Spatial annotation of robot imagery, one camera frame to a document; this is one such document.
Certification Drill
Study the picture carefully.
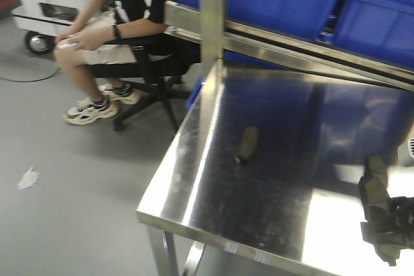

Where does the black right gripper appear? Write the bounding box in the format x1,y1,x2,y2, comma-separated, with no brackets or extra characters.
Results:
387,196,413,249

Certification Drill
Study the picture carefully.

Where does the brake pad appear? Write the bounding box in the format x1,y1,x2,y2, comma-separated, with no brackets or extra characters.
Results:
235,126,259,166
358,155,404,267

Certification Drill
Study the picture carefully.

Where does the blue plastic bin right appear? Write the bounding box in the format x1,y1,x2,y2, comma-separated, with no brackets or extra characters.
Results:
333,0,413,68

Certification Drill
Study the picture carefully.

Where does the blue bin on floor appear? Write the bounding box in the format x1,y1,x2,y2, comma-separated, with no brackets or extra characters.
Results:
186,78,203,109

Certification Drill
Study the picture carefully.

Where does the black office chair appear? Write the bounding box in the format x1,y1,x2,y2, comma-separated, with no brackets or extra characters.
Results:
89,35,201,131

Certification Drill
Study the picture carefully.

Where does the seated person striped shirt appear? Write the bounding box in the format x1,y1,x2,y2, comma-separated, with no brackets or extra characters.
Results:
54,0,173,125

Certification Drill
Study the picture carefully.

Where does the crumpled white paper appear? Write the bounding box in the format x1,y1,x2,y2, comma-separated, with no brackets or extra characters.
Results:
17,167,40,190

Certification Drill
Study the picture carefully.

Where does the stainless steel rack frame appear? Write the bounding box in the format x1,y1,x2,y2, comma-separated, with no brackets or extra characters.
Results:
165,0,413,90

